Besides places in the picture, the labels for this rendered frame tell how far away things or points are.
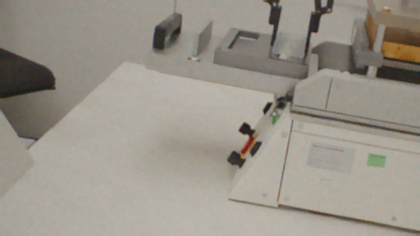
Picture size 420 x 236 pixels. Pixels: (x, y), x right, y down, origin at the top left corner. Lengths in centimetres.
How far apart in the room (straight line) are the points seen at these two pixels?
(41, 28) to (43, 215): 187
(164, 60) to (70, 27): 170
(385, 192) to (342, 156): 10
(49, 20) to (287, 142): 188
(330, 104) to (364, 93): 6
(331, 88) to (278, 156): 15
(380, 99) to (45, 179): 57
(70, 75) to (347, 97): 194
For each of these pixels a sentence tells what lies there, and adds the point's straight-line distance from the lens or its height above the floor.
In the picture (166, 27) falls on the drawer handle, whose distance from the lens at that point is 118.
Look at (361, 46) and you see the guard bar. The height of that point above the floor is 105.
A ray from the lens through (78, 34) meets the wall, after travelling 281.
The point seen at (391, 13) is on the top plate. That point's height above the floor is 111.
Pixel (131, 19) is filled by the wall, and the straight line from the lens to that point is 274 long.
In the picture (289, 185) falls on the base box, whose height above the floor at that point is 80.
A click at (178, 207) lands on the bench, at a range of 109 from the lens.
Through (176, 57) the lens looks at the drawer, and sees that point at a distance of 113.
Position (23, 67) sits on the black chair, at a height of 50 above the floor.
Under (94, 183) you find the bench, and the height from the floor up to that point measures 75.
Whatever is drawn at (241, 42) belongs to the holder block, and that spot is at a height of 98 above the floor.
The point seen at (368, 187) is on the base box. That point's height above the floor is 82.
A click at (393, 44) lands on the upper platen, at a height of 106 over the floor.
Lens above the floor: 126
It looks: 21 degrees down
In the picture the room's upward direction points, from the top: 10 degrees clockwise
